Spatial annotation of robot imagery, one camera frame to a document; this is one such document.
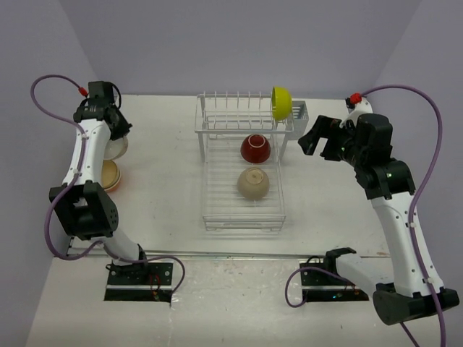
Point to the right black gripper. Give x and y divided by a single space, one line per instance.
328 127

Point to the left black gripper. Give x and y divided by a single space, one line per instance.
123 129

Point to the beige leaf pattern bowl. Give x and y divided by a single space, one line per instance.
116 148

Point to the cream speckled bowl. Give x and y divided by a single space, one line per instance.
110 175

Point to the lime green bowl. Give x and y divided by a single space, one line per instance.
281 103

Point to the orange bowl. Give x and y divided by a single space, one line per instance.
115 188

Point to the beige flower pattern bowl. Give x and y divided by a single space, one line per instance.
253 183

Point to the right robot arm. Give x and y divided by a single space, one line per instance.
415 290

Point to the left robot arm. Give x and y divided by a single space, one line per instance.
81 204

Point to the white perforated cutlery holder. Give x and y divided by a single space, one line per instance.
299 119

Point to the dark red bowl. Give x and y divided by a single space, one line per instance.
255 149

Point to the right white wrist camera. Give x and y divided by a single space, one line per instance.
357 105

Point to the white wire dish rack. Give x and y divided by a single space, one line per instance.
222 122

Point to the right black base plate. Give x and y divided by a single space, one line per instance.
319 287

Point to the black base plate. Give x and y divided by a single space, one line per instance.
150 282
319 287

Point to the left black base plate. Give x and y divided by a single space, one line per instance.
150 282

